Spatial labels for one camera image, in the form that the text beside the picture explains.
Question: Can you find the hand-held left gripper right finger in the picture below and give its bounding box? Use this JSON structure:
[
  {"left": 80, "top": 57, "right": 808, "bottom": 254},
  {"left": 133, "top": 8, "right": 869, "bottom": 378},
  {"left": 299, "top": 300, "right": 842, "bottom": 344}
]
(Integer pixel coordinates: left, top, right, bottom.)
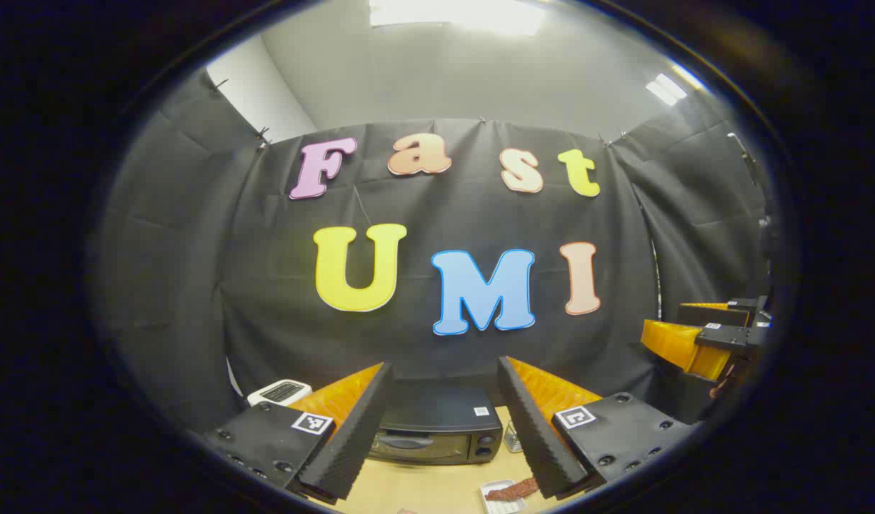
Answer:
[{"left": 497, "top": 356, "right": 699, "bottom": 500}]

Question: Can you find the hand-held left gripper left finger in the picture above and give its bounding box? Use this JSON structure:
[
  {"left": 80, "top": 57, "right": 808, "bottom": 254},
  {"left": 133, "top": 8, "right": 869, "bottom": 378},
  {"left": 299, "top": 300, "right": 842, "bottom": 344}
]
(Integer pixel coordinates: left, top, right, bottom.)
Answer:
[{"left": 205, "top": 361, "right": 394, "bottom": 504}]

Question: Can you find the red meat slice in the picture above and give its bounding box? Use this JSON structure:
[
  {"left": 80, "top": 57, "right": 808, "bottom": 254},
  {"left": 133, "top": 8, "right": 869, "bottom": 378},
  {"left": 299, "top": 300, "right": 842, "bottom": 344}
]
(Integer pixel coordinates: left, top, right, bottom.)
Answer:
[{"left": 489, "top": 477, "right": 539, "bottom": 500}]

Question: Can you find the black electric oven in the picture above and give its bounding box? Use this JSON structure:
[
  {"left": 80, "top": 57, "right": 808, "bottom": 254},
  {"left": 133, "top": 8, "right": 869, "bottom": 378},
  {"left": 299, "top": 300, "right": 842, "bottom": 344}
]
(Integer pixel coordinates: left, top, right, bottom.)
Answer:
[{"left": 369, "top": 385, "right": 504, "bottom": 466}]

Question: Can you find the small white dish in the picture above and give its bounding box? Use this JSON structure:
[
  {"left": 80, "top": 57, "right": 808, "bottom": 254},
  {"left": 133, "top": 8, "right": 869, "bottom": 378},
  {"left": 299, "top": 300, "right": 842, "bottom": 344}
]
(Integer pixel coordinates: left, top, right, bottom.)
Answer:
[{"left": 480, "top": 480, "right": 528, "bottom": 514}]

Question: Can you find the white toaster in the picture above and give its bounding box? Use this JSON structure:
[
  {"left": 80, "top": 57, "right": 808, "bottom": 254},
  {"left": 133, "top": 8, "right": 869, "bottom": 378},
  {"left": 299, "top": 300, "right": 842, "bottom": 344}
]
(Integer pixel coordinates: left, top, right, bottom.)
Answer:
[{"left": 248, "top": 380, "right": 313, "bottom": 408}]

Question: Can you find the black backdrop cloth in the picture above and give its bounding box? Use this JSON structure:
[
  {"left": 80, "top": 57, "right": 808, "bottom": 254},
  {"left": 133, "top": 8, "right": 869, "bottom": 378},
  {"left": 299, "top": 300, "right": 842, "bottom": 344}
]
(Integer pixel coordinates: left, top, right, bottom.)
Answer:
[{"left": 94, "top": 68, "right": 774, "bottom": 436}]

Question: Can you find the small ceiling light panel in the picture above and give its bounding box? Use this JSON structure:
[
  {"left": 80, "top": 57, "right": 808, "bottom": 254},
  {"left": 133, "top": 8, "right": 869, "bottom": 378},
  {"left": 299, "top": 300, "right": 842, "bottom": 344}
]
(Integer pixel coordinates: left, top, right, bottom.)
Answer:
[{"left": 646, "top": 64, "right": 706, "bottom": 106}]

